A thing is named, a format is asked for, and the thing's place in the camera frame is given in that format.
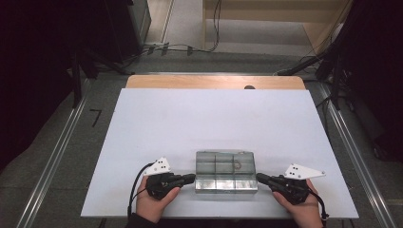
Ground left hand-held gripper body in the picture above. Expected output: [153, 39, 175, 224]
[144, 156, 182, 200]

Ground black metal stand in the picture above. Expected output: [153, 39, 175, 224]
[317, 47, 353, 111]
[69, 50, 127, 109]

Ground black cabinet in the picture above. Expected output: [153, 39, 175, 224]
[104, 0, 152, 64]

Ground transparent grey compartment box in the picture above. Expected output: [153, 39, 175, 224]
[194, 149, 259, 195]

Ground metal floor rail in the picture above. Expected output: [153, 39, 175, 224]
[317, 83, 397, 228]
[15, 79, 91, 228]

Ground black hanging cable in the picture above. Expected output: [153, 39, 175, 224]
[208, 0, 222, 53]

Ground right hand-held gripper black cable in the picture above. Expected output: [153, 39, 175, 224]
[311, 184, 330, 221]

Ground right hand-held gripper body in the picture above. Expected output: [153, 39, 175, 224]
[275, 162, 327, 205]

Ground person's left hand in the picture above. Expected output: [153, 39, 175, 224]
[136, 175, 182, 224]

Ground person's right hand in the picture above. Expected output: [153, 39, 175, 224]
[272, 179, 324, 228]

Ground hand-held gripper black cable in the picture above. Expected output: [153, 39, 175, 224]
[126, 161, 157, 219]
[311, 184, 330, 221]

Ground black floor bar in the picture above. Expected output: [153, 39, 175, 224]
[276, 54, 325, 77]

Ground black floor cables with plugs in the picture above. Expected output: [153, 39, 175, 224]
[122, 42, 220, 69]

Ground beige wooden shelf unit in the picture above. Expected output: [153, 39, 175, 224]
[202, 0, 351, 55]

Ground wooden table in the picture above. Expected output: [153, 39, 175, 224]
[125, 74, 306, 90]

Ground white table board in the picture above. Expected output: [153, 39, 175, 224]
[80, 88, 359, 219]

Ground left hand-held gripper black cable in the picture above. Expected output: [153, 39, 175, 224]
[126, 161, 157, 219]

